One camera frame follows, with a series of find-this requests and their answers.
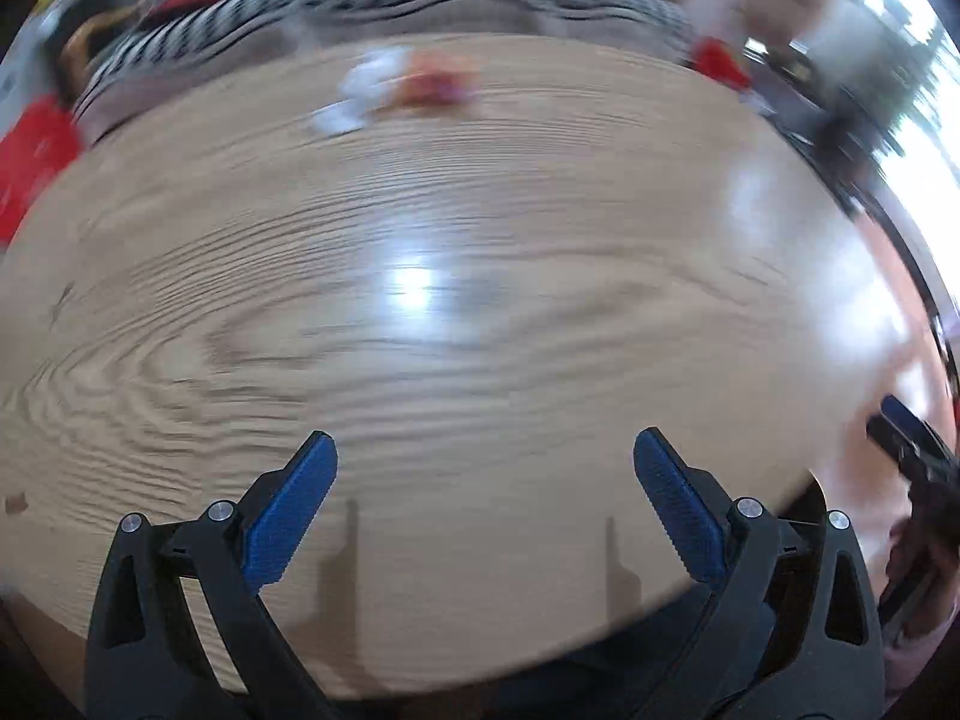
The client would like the small red bag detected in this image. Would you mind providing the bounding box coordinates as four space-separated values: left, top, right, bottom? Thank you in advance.
688 36 752 92

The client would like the person's right forearm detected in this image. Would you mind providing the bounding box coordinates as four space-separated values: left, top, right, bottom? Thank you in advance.
881 600 960 710

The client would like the dark wooden chair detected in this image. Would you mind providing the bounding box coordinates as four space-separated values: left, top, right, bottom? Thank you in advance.
750 37 905 196

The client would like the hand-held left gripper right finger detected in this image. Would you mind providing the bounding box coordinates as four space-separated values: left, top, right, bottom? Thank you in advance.
630 427 886 720

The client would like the large red bag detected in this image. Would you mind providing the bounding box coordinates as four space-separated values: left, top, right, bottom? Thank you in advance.
0 94 85 242

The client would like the orange and white toy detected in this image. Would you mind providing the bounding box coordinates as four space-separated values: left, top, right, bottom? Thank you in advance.
311 45 413 137

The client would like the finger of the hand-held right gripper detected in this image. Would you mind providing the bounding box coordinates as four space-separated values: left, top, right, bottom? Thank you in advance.
865 415 920 475
879 394 938 455

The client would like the red orange wrapper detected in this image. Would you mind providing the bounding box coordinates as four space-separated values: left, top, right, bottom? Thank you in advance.
375 51 481 115

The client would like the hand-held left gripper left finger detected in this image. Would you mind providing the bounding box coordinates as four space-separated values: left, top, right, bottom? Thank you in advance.
84 430 340 720

